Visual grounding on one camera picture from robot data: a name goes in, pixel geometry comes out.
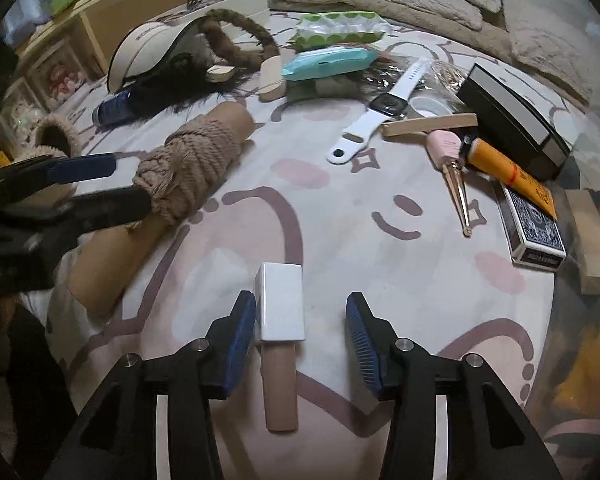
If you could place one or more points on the green dotted tissue pack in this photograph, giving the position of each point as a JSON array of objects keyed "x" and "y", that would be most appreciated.
[{"x": 337, "y": 27}]

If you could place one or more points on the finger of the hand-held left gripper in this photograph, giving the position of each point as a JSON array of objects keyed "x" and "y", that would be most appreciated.
[
  {"x": 112, "y": 206},
  {"x": 82, "y": 169}
]

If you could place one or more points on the wooden bedside shelf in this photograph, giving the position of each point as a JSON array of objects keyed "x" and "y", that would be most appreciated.
[{"x": 130, "y": 0}]

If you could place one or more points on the black rectangular box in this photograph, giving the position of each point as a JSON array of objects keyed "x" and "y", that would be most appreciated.
[{"x": 510, "y": 120}]

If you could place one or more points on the square quilted beige pillow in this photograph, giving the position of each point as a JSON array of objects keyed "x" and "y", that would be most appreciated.
[{"x": 550, "y": 45}]

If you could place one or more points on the small white lid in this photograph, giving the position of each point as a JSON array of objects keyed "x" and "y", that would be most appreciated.
[{"x": 427, "y": 107}]

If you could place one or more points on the black feather hair clip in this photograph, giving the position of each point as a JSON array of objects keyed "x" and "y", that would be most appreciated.
[{"x": 180, "y": 87}]

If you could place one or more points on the teal wet wipes pack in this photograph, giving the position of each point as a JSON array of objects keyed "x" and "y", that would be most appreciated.
[{"x": 327, "y": 62}]

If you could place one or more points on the display box with red doll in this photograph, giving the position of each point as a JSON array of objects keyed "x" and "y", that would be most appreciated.
[{"x": 55, "y": 75}]

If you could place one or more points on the beige fuzzy slipper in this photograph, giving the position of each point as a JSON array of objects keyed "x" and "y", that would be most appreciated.
[{"x": 52, "y": 132}]

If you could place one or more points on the blue playing card box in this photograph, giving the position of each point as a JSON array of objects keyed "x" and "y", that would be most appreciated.
[{"x": 532, "y": 225}]

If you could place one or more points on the display box with white doll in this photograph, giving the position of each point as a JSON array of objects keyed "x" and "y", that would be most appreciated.
[{"x": 20, "y": 107}]

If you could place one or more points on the light wooden block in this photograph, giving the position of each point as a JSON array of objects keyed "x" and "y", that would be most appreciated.
[{"x": 430, "y": 125}]

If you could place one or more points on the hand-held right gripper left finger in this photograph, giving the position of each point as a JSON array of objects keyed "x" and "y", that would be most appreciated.
[{"x": 240, "y": 342}]

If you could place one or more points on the oval wooden board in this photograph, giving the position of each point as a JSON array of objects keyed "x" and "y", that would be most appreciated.
[{"x": 271, "y": 77}]

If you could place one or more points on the yellow flat item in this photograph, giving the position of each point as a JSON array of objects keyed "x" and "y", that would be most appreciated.
[{"x": 0, "y": 160}]

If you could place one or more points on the clear plastic container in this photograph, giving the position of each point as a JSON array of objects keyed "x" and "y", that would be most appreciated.
[{"x": 585, "y": 360}]

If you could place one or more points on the pale blue curtain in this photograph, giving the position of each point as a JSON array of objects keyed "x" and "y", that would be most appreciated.
[{"x": 30, "y": 5}]

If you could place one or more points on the dark blue can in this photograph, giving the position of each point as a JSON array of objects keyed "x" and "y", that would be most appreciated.
[{"x": 117, "y": 109}]

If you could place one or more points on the brown furry headband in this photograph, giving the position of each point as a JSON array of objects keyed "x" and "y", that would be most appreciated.
[{"x": 230, "y": 47}]

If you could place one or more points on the white-capped beige bottle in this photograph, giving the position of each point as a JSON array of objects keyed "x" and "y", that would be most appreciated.
[{"x": 280, "y": 310}]

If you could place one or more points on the white smartwatch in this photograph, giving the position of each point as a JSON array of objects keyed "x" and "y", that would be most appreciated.
[{"x": 365, "y": 127}]

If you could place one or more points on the orange tube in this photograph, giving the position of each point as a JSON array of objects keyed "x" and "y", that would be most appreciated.
[{"x": 510, "y": 172}]

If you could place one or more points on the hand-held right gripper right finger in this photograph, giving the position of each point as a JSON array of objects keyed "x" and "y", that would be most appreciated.
[{"x": 365, "y": 347}]

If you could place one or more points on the white sun visor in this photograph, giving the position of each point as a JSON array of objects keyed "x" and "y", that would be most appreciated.
[{"x": 150, "y": 45}]

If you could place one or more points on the long wooden block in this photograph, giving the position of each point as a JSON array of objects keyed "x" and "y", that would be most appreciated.
[{"x": 590, "y": 240}]

